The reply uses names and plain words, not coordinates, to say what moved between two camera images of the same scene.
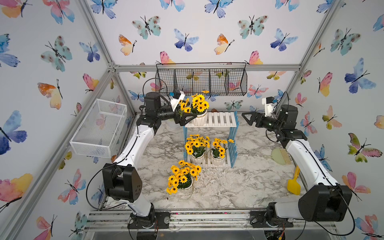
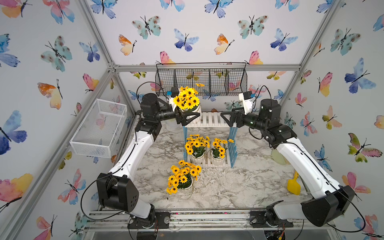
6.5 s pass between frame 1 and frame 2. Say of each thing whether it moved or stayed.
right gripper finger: moved
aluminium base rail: stayed
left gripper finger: stayed
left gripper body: stayed
